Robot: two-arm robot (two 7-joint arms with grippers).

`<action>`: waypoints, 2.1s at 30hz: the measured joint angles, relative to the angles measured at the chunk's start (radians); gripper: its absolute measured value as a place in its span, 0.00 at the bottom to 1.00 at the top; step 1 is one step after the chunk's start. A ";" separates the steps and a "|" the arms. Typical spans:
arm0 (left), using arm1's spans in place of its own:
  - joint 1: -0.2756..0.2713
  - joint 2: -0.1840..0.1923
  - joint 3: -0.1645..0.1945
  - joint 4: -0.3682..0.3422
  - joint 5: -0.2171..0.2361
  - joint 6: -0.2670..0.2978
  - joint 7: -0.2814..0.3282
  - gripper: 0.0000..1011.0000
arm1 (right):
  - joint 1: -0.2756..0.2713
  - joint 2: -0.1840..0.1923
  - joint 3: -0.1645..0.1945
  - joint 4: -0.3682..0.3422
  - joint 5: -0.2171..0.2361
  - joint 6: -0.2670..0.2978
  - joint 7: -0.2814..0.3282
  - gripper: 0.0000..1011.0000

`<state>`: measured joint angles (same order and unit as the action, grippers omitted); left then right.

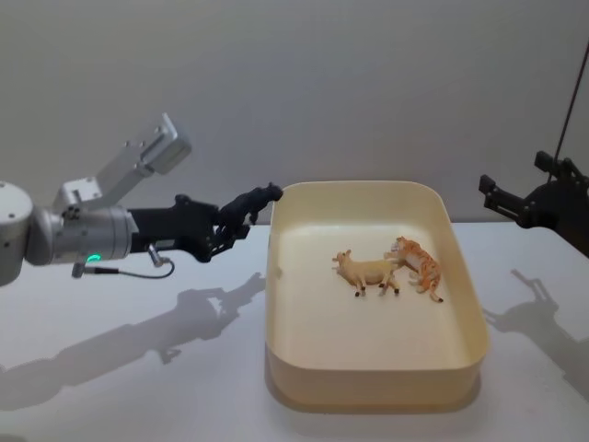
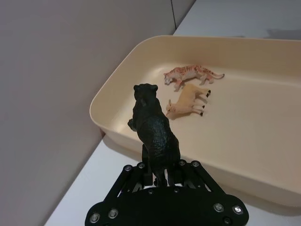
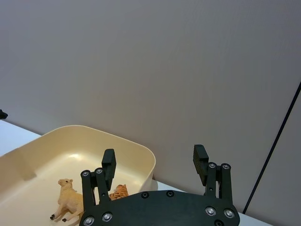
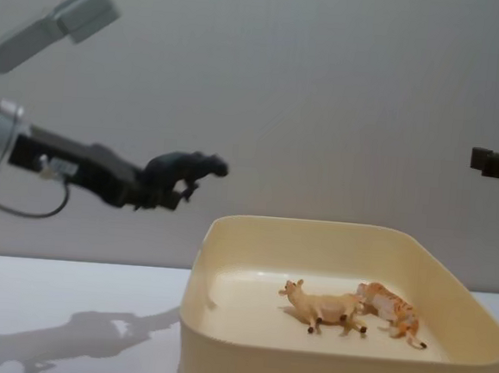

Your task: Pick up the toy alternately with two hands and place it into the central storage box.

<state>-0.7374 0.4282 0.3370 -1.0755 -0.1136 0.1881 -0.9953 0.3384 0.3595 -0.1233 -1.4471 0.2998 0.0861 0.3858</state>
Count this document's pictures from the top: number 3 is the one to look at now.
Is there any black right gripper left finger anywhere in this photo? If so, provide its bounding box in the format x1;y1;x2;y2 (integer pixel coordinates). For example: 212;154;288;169
80;148;117;214

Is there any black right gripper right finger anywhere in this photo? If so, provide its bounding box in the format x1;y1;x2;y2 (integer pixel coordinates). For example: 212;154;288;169
193;144;234;205

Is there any orange striped toy tiger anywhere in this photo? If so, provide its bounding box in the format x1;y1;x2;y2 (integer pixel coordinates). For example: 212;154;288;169
109;184;130;201

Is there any beige toy sheep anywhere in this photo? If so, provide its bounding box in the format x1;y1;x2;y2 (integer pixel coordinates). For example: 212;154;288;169
49;178;85;223

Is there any cream plastic bin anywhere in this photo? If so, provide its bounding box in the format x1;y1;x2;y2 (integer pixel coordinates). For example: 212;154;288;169
0;125;157;226

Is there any thin black cable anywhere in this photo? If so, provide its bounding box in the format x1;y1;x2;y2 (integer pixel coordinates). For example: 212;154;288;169
242;81;301;214

